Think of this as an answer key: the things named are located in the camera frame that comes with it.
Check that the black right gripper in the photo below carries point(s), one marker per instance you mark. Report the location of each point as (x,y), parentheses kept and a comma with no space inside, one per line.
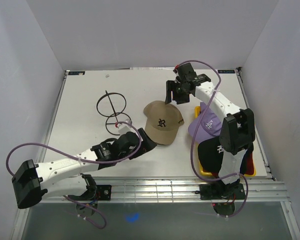
(170,86)

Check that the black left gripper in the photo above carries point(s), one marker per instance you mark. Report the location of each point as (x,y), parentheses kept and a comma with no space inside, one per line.
(147,144)

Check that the beige R baseball cap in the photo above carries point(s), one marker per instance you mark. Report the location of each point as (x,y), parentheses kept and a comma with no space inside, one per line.
(163,122)

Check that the lavender LA baseball cap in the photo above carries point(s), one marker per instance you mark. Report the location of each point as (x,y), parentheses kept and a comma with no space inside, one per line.
(210,125)

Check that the black NY baseball cap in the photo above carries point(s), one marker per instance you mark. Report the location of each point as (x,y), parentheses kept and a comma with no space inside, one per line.
(210,155)

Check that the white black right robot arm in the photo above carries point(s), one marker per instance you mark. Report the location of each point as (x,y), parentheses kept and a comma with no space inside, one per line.
(237,132)

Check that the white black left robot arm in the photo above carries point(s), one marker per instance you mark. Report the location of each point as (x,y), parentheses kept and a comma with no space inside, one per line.
(70,176)

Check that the yellow plastic tray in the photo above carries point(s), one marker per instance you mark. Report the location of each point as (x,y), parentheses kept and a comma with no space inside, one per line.
(196,158)

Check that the dark label sticker right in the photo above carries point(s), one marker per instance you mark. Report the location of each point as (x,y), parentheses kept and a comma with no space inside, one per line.
(226,71)

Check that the dark label sticker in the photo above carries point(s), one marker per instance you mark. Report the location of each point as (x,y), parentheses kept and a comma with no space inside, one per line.
(76,73)
(226,71)

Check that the dark label sticker left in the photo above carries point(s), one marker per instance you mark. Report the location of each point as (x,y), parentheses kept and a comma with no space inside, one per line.
(76,73)

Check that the red LA baseball cap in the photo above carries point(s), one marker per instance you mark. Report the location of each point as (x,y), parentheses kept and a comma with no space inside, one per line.
(247,165)

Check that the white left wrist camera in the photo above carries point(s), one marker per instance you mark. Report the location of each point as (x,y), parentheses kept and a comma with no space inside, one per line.
(123,127)

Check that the black wire hat stand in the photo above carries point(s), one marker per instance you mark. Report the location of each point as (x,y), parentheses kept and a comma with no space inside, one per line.
(112,118)

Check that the paper strip at wall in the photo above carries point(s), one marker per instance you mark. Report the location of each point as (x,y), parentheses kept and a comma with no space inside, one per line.
(152,68)

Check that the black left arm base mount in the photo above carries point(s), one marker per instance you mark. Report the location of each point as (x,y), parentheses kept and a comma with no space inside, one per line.
(101,192)

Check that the aluminium frame rail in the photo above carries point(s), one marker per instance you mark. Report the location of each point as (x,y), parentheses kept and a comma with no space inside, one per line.
(163,190)

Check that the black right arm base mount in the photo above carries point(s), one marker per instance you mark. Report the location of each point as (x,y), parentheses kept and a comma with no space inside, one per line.
(218,192)

